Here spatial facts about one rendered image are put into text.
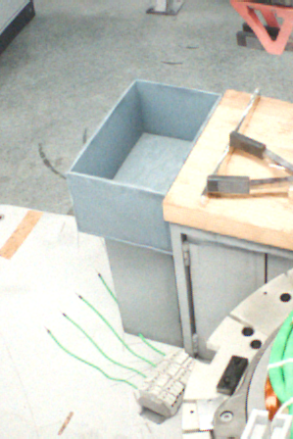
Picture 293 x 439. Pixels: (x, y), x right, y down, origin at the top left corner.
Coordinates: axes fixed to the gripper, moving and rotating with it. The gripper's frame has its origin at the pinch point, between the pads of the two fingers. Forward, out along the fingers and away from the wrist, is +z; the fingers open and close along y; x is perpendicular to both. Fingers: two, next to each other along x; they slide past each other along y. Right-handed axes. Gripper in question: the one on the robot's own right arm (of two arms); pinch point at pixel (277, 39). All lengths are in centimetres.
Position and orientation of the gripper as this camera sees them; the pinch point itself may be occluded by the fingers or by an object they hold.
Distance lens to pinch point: 82.1
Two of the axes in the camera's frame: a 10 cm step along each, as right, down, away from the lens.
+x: 9.2, 1.9, -3.5
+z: 1.2, 7.0, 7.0
